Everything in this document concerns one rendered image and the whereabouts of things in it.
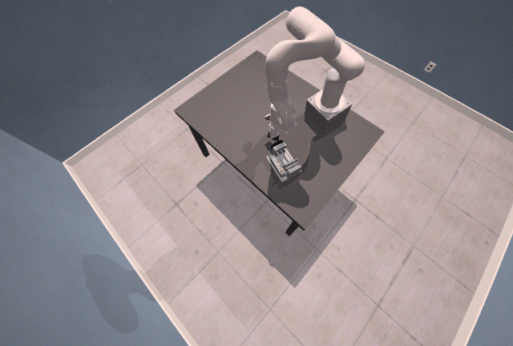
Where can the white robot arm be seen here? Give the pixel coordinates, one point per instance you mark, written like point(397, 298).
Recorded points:
point(319, 41)

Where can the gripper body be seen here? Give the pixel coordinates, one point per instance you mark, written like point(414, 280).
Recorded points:
point(274, 132)

